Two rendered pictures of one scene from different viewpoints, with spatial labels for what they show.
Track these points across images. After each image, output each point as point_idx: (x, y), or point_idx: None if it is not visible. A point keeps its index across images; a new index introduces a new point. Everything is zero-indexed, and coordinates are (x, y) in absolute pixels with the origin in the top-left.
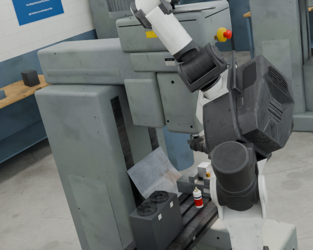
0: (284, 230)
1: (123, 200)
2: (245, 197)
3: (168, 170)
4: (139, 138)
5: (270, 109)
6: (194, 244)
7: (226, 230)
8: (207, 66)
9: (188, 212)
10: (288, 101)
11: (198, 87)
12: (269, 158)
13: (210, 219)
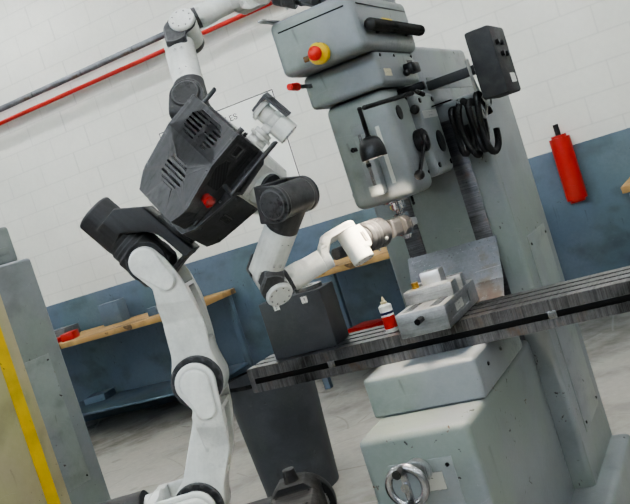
0: (441, 422)
1: (404, 303)
2: (121, 266)
3: (488, 280)
4: (440, 212)
5: (166, 169)
6: (331, 372)
7: (371, 374)
8: None
9: (376, 333)
10: (202, 162)
11: None
12: None
13: (376, 353)
